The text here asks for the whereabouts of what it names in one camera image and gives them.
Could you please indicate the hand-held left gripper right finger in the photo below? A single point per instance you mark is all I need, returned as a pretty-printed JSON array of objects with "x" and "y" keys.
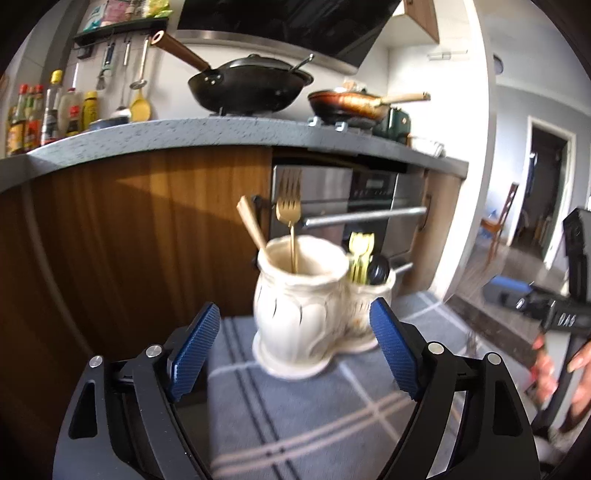
[{"x": 395, "y": 350}]

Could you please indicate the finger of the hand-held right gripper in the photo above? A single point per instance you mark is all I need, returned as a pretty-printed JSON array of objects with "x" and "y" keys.
[{"x": 505, "y": 290}]

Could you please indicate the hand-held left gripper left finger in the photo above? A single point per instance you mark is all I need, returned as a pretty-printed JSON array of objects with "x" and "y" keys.
[{"x": 194, "y": 350}]

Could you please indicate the black spoon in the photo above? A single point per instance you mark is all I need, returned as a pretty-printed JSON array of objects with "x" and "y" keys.
[{"x": 378, "y": 270}]

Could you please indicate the cream floral ceramic utensil holder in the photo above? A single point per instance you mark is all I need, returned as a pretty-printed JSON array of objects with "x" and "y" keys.
[{"x": 295, "y": 304}]

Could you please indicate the yellow plastic utensil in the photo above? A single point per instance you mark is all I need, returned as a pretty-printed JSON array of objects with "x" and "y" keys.
[
  {"x": 368, "y": 244},
  {"x": 355, "y": 244}
]

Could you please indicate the wooden chopstick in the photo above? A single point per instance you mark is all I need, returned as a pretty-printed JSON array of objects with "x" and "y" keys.
[
  {"x": 244, "y": 214},
  {"x": 254, "y": 226}
]

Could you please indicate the gold fork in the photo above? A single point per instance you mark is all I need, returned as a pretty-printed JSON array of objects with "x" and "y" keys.
[{"x": 288, "y": 203}]

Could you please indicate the hanging kitchen utensils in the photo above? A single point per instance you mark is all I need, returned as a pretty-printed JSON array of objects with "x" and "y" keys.
[{"x": 141, "y": 108}]

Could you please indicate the person's right hand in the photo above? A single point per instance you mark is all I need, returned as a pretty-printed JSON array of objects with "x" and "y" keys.
[{"x": 545, "y": 369}]

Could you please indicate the wooden chair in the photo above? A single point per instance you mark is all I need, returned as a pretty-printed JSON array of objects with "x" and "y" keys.
[{"x": 505, "y": 217}]

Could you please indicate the narrow wooden cabinet door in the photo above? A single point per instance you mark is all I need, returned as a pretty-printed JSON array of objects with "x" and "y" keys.
[{"x": 438, "y": 221}]

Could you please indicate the grey plaid tablecloth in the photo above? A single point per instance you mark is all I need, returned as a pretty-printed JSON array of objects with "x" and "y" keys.
[{"x": 300, "y": 415}]

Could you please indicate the wooden kitchen cabinet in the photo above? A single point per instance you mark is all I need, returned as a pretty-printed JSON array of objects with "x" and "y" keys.
[{"x": 138, "y": 221}]

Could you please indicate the stainless steel built-in oven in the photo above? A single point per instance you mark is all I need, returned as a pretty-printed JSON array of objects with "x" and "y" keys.
[{"x": 378, "y": 194}]

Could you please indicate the white bowl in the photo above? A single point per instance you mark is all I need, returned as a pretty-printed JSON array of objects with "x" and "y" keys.
[{"x": 427, "y": 145}]

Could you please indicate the green air fryer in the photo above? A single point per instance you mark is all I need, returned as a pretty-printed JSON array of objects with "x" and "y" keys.
[{"x": 395, "y": 124}]

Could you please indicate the grey speckled countertop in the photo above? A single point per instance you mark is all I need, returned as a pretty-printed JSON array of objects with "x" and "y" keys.
[{"x": 184, "y": 134}]

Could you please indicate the round ceiling lamp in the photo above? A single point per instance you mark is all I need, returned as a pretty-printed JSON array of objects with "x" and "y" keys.
[{"x": 498, "y": 64}]

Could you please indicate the brown frying pan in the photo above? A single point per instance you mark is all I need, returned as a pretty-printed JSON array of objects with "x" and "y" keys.
[{"x": 351, "y": 104}]

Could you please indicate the metal hanging ladle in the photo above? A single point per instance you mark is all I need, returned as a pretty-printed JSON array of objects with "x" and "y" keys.
[{"x": 121, "y": 110}]

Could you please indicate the black wok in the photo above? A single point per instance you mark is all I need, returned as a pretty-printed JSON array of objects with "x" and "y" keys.
[{"x": 249, "y": 87}]

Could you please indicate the row of sauce bottles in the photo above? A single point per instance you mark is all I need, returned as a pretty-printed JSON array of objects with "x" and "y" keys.
[{"x": 51, "y": 115}]

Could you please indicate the hanging peeler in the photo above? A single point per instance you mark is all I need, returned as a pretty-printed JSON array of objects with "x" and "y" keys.
[{"x": 104, "y": 69}]

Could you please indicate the black range hood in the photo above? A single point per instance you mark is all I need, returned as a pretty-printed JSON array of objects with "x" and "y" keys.
[{"x": 286, "y": 23}]

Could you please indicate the row of packets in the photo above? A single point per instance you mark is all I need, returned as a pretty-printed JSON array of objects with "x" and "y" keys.
[{"x": 124, "y": 11}]

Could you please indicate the wooden wall cabinet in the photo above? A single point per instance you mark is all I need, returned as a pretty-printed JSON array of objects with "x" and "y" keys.
[{"x": 422, "y": 16}]

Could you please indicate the black wall shelf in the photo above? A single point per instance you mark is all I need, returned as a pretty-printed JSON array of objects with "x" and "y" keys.
[{"x": 120, "y": 30}]

